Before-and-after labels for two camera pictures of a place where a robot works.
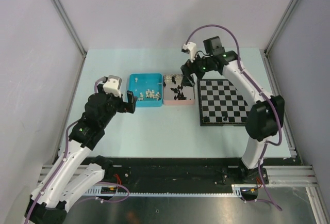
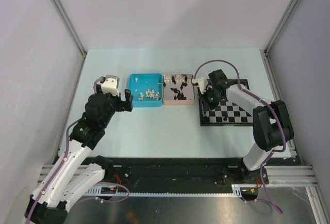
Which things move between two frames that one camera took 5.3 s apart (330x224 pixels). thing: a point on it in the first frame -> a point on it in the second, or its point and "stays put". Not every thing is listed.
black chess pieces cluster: [180, 96] stays put
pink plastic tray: [175, 93] stays put
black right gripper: [187, 79] -> [206, 105]
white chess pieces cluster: [150, 94] stays put
